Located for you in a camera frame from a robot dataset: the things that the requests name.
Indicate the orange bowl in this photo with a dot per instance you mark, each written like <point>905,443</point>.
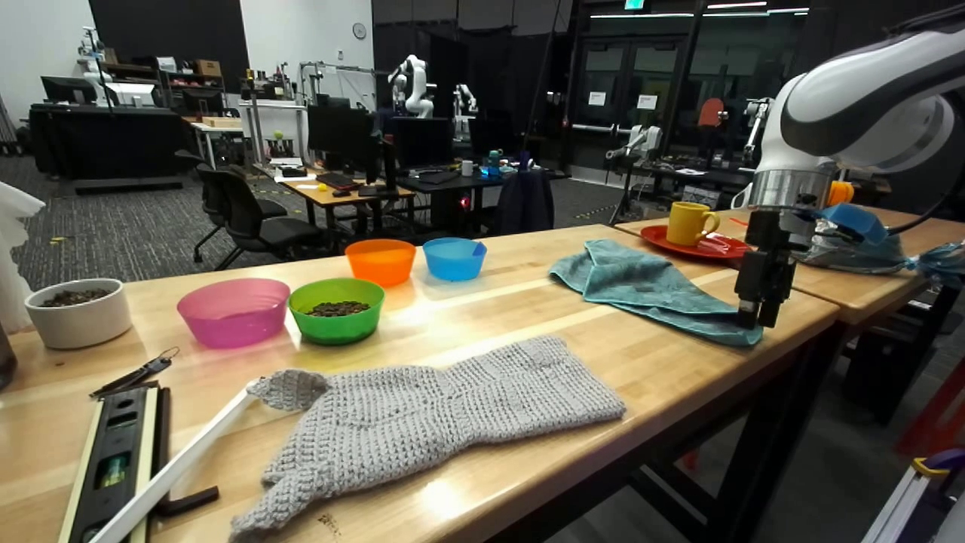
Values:
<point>380,260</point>

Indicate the white bowl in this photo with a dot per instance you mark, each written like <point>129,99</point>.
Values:
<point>84,311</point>

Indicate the small orange pumpkin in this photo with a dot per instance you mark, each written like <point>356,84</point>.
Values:
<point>840,194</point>

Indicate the pink bowl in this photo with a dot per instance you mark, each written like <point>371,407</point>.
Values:
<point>238,311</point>

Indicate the yellow mug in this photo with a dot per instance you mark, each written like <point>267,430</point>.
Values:
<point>690,222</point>

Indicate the black office chair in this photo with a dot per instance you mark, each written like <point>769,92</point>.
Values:
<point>232,203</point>

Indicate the white stick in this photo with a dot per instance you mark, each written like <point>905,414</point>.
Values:
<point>157,485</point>

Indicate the blue bowl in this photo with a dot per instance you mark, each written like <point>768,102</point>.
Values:
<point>453,257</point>

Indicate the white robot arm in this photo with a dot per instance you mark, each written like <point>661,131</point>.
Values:
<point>874,110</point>

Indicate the grey knitted cloth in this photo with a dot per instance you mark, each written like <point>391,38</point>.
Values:
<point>380,425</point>

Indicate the blue towel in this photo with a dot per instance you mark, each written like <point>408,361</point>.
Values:
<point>653,287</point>

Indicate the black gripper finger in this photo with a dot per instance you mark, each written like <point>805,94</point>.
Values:
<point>750,285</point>
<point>776,287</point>

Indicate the blue cloth at edge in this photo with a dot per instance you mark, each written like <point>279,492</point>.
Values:
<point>945,264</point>

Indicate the red plate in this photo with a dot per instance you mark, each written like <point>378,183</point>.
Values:
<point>721,252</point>

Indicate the plastic bag of blue cloths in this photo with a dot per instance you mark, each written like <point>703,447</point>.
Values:
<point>854,238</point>

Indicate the spirit level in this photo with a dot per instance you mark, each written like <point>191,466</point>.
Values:
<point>123,449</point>

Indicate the green bowl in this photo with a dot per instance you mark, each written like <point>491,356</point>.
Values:
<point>337,311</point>

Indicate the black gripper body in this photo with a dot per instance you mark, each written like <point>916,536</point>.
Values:
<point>768,243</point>

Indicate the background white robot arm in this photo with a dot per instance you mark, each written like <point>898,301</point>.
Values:
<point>408,88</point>

